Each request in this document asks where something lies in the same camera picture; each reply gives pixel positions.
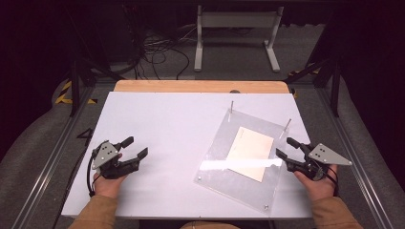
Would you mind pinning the yellow and black floor tape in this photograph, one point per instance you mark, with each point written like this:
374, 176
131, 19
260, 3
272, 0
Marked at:
65, 92
302, 71

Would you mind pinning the black metal stand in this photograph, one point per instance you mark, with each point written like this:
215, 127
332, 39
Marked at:
335, 86
75, 82

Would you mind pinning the metal standoff pin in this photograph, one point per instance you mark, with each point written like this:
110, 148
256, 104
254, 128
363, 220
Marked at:
285, 128
231, 109

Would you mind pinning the wooden table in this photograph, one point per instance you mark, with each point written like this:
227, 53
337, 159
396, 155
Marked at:
191, 86

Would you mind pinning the white board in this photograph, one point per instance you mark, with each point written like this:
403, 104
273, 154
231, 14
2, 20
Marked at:
159, 127

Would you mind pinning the clear acrylic frame plate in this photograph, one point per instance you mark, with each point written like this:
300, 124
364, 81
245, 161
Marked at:
216, 149

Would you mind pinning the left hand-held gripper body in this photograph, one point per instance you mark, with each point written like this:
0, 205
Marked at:
105, 155

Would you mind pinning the person's left hand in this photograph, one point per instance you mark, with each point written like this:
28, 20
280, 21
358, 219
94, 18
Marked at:
110, 186

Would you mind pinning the black triangular bracket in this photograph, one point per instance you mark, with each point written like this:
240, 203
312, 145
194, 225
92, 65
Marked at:
85, 136

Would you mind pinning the person's right hand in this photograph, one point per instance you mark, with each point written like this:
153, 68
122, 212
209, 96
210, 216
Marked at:
315, 187

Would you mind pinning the cream paper card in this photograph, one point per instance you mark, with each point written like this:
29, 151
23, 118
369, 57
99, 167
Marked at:
251, 152

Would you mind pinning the aluminium rail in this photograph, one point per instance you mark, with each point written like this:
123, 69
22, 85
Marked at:
47, 165
359, 171

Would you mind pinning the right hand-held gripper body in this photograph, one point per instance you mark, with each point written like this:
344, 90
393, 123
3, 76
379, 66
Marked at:
328, 156

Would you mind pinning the white metal stand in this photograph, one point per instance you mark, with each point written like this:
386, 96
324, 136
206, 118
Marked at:
238, 19

